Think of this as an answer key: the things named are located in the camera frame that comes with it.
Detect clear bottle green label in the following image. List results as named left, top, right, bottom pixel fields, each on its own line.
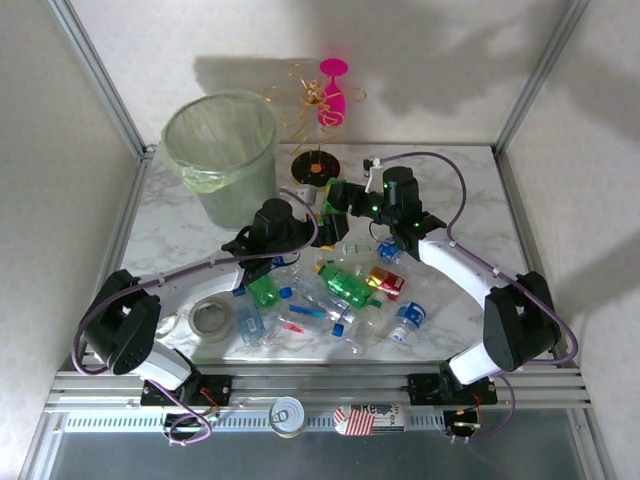
left=313, top=242, right=375, bottom=266

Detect green bottle yellow cap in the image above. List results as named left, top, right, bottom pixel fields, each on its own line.
left=315, top=263, right=384, bottom=310

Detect clear bottle white purple label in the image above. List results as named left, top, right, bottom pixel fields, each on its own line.
left=279, top=274, right=357, bottom=325

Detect small green plastic bottle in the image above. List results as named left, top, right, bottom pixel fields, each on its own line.
left=245, top=273, right=282, bottom=309

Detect red yellow snack packet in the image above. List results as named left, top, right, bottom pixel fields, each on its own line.
left=353, top=264, right=407, bottom=303

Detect clear bottle blue red strip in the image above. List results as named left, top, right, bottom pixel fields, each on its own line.
left=277, top=298, right=347, bottom=337

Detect plain clear plastic bottle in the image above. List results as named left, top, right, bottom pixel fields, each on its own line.
left=344, top=293, right=396, bottom=357

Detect blue label bottle white cap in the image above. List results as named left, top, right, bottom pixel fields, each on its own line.
left=388, top=299, right=429, bottom=344

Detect clear tape roll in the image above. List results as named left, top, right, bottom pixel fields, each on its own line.
left=188, top=297, right=235, bottom=344

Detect mesh waste bin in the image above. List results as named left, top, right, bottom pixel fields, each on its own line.
left=160, top=89, right=279, bottom=231

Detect pink wine glass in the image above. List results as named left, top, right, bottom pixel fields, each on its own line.
left=317, top=57, right=351, bottom=129

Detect silver tin can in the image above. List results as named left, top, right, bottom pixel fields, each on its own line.
left=268, top=396, right=307, bottom=440

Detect small circuit board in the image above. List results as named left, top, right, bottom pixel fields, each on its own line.
left=444, top=407, right=484, bottom=432

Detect perforated metal strip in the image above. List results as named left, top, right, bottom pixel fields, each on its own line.
left=63, top=410, right=446, bottom=434

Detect gold wire glass rack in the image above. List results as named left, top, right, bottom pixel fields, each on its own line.
left=260, top=62, right=369, bottom=194

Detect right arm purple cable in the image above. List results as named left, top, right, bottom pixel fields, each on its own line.
left=379, top=151, right=580, bottom=445

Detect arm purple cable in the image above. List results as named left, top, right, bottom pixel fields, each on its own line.
left=72, top=187, right=321, bottom=446
left=379, top=151, right=580, bottom=445

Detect aluminium side rail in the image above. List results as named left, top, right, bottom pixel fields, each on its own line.
left=97, top=154, right=154, bottom=286
left=493, top=147, right=584, bottom=371

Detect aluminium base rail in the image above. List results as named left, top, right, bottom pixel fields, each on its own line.
left=43, top=367, right=599, bottom=414

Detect white handled scissors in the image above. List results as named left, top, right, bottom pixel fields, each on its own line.
left=156, top=307, right=194, bottom=344

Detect aluminium frame post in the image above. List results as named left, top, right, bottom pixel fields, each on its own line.
left=47, top=0, right=156, bottom=161
left=493, top=0, right=592, bottom=154

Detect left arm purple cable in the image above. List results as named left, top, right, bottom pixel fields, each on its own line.
left=72, top=187, right=321, bottom=446

